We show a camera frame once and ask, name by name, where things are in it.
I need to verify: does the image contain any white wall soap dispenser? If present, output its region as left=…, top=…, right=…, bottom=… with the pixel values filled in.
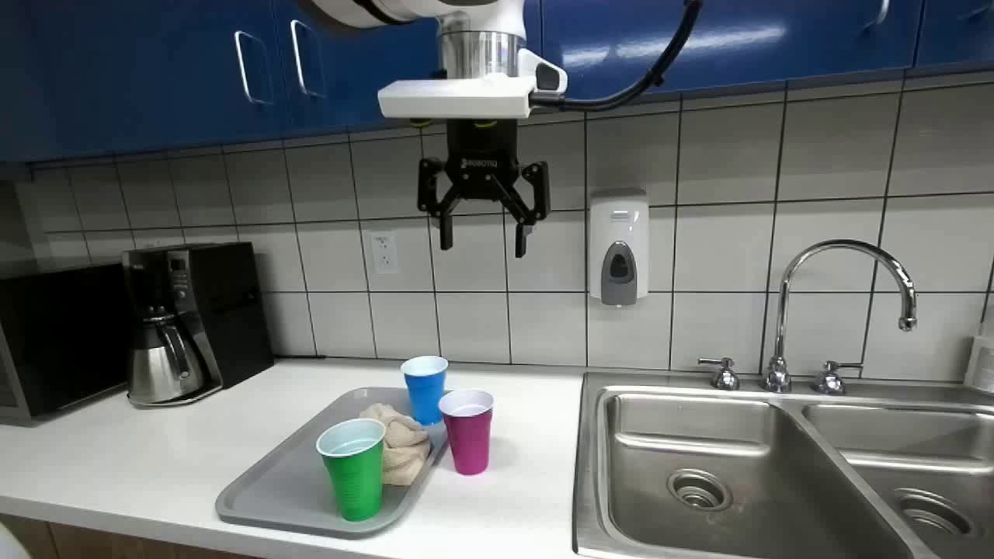
left=588, top=191, right=653, bottom=307

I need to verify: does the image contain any chrome faucet handle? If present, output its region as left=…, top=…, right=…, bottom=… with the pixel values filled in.
left=696, top=353, right=742, bottom=394
left=810, top=358, right=868, bottom=399

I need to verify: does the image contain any stainless steel double sink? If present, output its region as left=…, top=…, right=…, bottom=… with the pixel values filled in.
left=570, top=369, right=994, bottom=559

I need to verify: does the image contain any stainless steel carafe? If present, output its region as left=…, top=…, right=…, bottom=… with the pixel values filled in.
left=127, top=307, right=210, bottom=407

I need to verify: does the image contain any black microwave oven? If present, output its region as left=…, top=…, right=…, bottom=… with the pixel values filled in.
left=0, top=262, right=138, bottom=428

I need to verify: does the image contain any purple plastic cup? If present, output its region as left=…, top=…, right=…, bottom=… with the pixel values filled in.
left=436, top=388, right=498, bottom=480

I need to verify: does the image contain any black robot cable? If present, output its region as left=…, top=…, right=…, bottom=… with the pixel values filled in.
left=530, top=0, right=709, bottom=114

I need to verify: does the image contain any black coffee maker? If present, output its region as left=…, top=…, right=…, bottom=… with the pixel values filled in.
left=121, top=239, right=275, bottom=409

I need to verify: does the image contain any white wall outlet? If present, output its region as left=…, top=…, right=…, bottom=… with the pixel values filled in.
left=367, top=226, right=402, bottom=281

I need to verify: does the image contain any beige cloth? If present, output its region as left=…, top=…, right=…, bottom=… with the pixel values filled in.
left=356, top=401, right=432, bottom=492

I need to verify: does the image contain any blue cabinet door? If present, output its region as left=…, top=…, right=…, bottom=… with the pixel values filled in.
left=278, top=0, right=544, bottom=140
left=0, top=0, right=288, bottom=168
left=912, top=0, right=994, bottom=75
left=536, top=0, right=924, bottom=105

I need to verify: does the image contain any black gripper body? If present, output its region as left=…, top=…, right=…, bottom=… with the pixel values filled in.
left=439, top=117, right=530, bottom=203

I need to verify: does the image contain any green plastic cup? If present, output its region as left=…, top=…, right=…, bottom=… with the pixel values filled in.
left=314, top=417, right=387, bottom=526

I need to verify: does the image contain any wooden base cabinet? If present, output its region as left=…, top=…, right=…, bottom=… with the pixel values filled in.
left=0, top=513, right=257, bottom=559

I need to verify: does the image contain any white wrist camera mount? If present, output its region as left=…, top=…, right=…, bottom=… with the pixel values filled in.
left=375, top=75, right=536, bottom=124

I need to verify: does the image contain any chrome gooseneck faucet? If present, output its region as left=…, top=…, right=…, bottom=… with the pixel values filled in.
left=762, top=238, right=924, bottom=394

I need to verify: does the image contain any blue plastic cup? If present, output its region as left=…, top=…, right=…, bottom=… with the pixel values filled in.
left=398, top=353, right=450, bottom=428

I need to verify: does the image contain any grey plastic tray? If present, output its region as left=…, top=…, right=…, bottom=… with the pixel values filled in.
left=215, top=386, right=450, bottom=542

